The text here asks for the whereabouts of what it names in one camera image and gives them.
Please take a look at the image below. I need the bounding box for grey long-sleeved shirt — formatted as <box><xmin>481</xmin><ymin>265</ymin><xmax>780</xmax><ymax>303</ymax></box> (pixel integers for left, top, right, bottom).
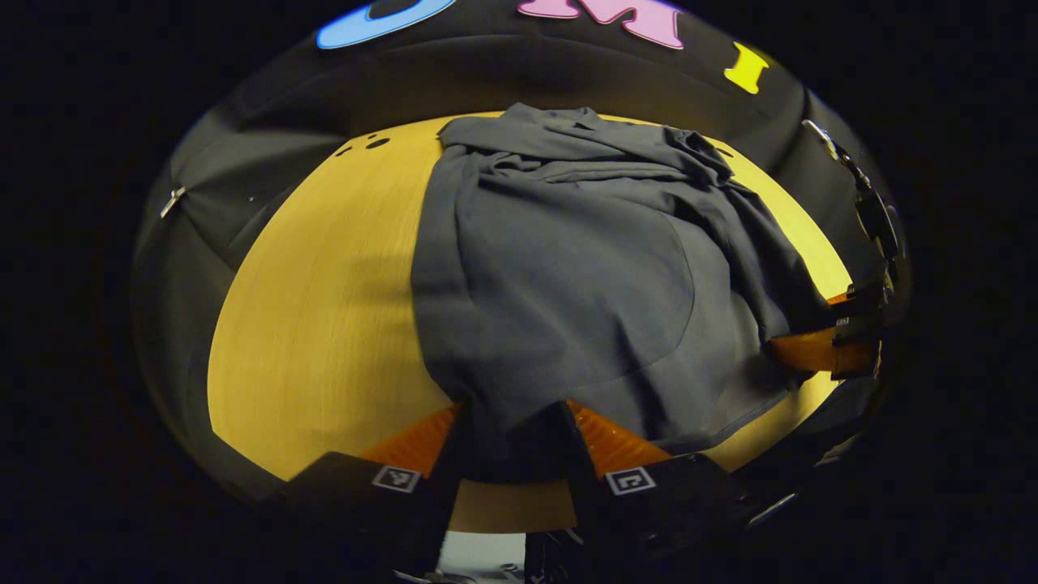
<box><xmin>410</xmin><ymin>103</ymin><xmax>836</xmax><ymax>483</ymax></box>

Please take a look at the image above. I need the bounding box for black backdrop cloth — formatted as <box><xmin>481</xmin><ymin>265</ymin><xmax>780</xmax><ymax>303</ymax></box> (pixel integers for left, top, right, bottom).
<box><xmin>130</xmin><ymin>0</ymin><xmax>909</xmax><ymax>496</ymax></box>

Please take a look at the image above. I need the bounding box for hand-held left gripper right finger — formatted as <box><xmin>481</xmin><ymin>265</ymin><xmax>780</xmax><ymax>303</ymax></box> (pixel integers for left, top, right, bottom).
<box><xmin>558</xmin><ymin>399</ymin><xmax>756</xmax><ymax>573</ymax></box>

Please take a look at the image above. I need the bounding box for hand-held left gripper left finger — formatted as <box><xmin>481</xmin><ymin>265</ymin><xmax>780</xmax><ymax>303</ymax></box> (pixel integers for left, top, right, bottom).
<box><xmin>284</xmin><ymin>403</ymin><xmax>465</xmax><ymax>573</ymax></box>

